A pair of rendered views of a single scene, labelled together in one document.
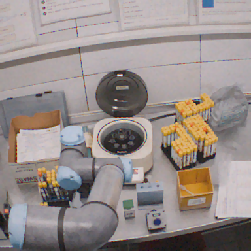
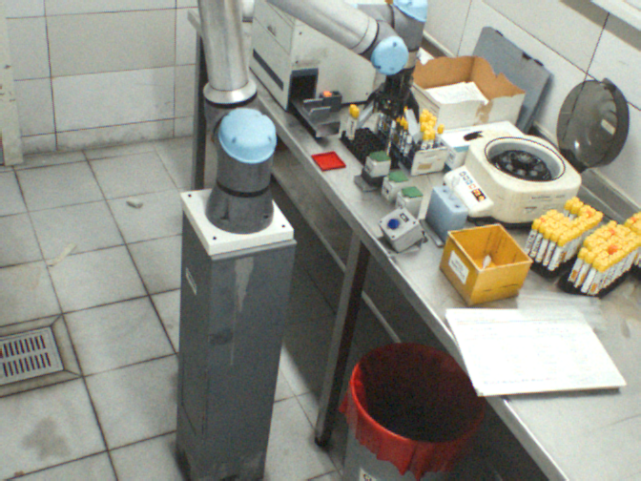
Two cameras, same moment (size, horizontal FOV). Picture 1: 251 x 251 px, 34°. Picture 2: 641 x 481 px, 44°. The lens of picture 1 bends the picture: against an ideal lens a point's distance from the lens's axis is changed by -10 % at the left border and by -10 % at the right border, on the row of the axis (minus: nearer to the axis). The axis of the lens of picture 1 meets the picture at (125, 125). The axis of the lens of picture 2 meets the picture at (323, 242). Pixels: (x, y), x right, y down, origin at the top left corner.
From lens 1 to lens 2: 1.31 m
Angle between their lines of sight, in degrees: 46
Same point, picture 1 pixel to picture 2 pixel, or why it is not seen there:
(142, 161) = (496, 189)
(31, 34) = not seen: outside the picture
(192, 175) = (508, 254)
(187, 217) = (429, 278)
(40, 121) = (498, 92)
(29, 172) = not seen: hidden behind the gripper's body
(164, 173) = not seen: hidden behind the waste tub
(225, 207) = (472, 322)
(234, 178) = (547, 332)
